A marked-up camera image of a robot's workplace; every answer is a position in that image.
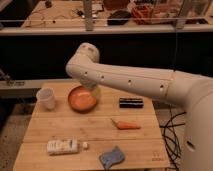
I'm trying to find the white ceramic cup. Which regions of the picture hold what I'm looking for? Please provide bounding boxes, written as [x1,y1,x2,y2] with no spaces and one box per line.
[36,88,55,110]

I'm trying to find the black pouch on bench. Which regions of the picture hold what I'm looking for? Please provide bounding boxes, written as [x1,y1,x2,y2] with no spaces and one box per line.
[107,10,131,25]

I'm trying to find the metal frame post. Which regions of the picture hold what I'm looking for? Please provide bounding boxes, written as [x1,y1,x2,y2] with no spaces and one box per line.
[83,0,93,31]

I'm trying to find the orange basket on bench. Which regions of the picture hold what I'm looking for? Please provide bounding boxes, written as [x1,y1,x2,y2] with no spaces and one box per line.
[131,5,152,25]

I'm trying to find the orange carrot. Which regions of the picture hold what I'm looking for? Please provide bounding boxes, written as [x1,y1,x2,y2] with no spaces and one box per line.
[112,120,140,130]

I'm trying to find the blue cloth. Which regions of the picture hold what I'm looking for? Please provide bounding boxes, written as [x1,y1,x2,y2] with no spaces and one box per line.
[99,146,125,171]

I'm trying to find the white plastic bottle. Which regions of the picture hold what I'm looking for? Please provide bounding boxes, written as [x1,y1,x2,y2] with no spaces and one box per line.
[46,139,89,155]

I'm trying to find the orange bowl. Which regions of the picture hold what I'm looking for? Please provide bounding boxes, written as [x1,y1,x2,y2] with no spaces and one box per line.
[68,86,97,112]

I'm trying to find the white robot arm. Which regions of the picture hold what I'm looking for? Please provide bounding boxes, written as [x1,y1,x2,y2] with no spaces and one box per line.
[66,43,213,171]

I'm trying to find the black rectangular box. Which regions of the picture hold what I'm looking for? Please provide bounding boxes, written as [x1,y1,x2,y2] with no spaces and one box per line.
[119,98,144,108]

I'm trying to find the black cables on floor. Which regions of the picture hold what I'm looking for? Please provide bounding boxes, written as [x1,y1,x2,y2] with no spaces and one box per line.
[159,111,187,171]

